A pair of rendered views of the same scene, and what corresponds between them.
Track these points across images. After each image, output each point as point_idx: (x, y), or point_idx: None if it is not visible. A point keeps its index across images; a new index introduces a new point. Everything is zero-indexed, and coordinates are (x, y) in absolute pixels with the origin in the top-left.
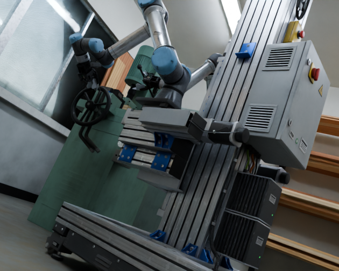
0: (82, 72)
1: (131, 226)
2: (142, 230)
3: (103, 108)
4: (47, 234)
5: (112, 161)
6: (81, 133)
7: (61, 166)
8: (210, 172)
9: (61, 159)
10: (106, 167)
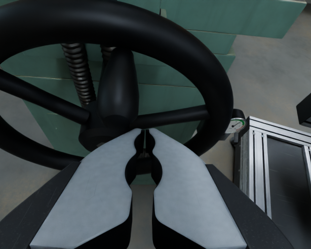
0: None
1: (269, 209)
2: (261, 179)
3: (139, 64)
4: (139, 211)
5: (191, 129)
6: None
7: (75, 148)
8: None
9: (62, 143)
10: (180, 137)
